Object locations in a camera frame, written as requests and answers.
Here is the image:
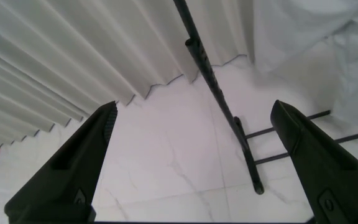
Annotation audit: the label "white curtain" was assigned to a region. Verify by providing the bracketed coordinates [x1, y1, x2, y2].
[0, 0, 255, 149]

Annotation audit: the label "pale grey trousers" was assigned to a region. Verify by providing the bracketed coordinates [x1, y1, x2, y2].
[252, 0, 358, 130]

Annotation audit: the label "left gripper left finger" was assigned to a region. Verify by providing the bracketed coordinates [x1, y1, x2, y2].
[4, 100, 119, 223]

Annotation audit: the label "black clothes rack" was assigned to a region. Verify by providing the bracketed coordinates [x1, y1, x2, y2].
[173, 0, 358, 195]

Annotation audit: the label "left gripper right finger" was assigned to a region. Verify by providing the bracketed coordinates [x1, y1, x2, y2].
[270, 100, 358, 224]

